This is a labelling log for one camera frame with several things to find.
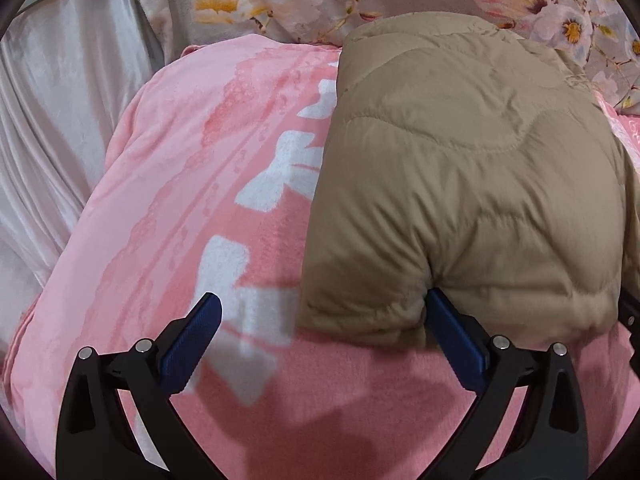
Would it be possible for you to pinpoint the khaki quilted puffer jacket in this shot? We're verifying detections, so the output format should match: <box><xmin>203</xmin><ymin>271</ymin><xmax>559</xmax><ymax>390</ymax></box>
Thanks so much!
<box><xmin>297</xmin><ymin>12</ymin><xmax>639</xmax><ymax>349</ymax></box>

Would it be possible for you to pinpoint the pink floral blanket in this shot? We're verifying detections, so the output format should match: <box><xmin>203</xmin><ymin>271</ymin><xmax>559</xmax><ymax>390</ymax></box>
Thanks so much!
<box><xmin>0</xmin><ymin>34</ymin><xmax>640</xmax><ymax>480</ymax></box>

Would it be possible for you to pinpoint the grey floral duvet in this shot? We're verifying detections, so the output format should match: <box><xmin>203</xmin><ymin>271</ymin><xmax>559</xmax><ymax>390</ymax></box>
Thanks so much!
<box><xmin>139</xmin><ymin>0</ymin><xmax>639</xmax><ymax>115</ymax></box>

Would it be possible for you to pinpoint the white satin curtain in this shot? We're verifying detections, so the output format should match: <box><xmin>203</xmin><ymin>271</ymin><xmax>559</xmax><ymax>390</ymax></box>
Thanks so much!
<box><xmin>1</xmin><ymin>0</ymin><xmax>164</xmax><ymax>348</ymax></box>

